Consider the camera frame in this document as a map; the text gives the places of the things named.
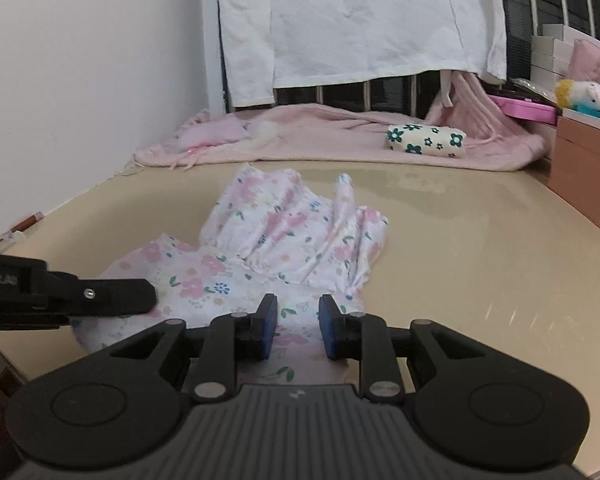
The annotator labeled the stack of white boxes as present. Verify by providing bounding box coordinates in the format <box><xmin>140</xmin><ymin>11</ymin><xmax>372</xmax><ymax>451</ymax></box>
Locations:
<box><xmin>530</xmin><ymin>24</ymin><xmax>600</xmax><ymax>92</ymax></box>

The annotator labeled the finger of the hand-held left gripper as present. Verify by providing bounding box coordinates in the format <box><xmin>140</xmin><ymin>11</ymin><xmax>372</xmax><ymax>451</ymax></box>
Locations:
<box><xmin>70</xmin><ymin>278</ymin><xmax>158</xmax><ymax>318</ymax></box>

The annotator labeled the pink flat case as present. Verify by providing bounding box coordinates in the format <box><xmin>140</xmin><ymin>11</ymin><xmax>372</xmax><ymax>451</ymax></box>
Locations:
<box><xmin>490</xmin><ymin>92</ymin><xmax>561</xmax><ymax>123</ymax></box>

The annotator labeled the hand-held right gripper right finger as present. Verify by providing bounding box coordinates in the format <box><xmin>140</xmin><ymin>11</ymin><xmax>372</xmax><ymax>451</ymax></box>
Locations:
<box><xmin>318</xmin><ymin>294</ymin><xmax>476</xmax><ymax>403</ymax></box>

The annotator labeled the plain pink garment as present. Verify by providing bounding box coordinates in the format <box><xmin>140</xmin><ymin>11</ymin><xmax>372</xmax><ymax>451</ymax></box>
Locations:
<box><xmin>177</xmin><ymin>119</ymin><xmax>251</xmax><ymax>148</ymax></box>

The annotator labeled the pink fleece blanket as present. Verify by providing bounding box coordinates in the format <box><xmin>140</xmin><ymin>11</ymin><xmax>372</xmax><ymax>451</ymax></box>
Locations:
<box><xmin>132</xmin><ymin>71</ymin><xmax>551</xmax><ymax>173</ymax></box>

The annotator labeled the brown pink storage box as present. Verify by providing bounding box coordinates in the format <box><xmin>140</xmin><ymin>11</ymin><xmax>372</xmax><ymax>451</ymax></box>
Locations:
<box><xmin>547</xmin><ymin>110</ymin><xmax>600</xmax><ymax>233</ymax></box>

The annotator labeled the pink floral white dress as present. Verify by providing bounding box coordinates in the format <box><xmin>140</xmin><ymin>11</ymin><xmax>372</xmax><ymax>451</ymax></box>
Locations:
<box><xmin>72</xmin><ymin>162</ymin><xmax>390</xmax><ymax>386</ymax></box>

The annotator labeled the white string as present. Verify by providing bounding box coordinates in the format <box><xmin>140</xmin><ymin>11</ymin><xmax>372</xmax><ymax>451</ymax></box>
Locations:
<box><xmin>117</xmin><ymin>157</ymin><xmax>146</xmax><ymax>177</ymax></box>

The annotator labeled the white hanging strap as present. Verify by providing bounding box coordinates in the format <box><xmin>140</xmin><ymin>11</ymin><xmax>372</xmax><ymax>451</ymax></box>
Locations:
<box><xmin>439</xmin><ymin>70</ymin><xmax>455</xmax><ymax>108</ymax></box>

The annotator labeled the red white pen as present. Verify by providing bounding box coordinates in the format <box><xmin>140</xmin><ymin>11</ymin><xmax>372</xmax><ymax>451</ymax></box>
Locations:
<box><xmin>0</xmin><ymin>232</ymin><xmax>26</xmax><ymax>255</ymax></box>
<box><xmin>11</xmin><ymin>211</ymin><xmax>45</xmax><ymax>233</ymax></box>

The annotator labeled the white hanging towel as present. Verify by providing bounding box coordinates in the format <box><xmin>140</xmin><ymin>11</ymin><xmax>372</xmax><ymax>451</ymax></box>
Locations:
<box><xmin>215</xmin><ymin>0</ymin><xmax>508</xmax><ymax>110</ymax></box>

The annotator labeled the yellow white plush toy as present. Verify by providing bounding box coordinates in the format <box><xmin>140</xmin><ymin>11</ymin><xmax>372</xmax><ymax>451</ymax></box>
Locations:
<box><xmin>554</xmin><ymin>79</ymin><xmax>600</xmax><ymax>113</ymax></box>

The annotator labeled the open magazine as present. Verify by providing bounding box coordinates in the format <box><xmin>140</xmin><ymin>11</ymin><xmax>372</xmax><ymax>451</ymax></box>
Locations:
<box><xmin>500</xmin><ymin>77</ymin><xmax>563</xmax><ymax>106</ymax></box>

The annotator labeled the green floral folded cloth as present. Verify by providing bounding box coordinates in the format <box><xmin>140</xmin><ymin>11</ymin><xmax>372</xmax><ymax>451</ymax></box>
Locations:
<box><xmin>385</xmin><ymin>123</ymin><xmax>467</xmax><ymax>159</ymax></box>

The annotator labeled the pink bag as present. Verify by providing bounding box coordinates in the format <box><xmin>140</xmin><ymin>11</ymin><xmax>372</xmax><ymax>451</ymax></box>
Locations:
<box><xmin>567</xmin><ymin>40</ymin><xmax>600</xmax><ymax>96</ymax></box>

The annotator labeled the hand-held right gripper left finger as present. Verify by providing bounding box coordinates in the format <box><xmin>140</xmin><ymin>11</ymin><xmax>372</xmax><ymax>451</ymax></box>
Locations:
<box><xmin>112</xmin><ymin>292</ymin><xmax>279</xmax><ymax>403</ymax></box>

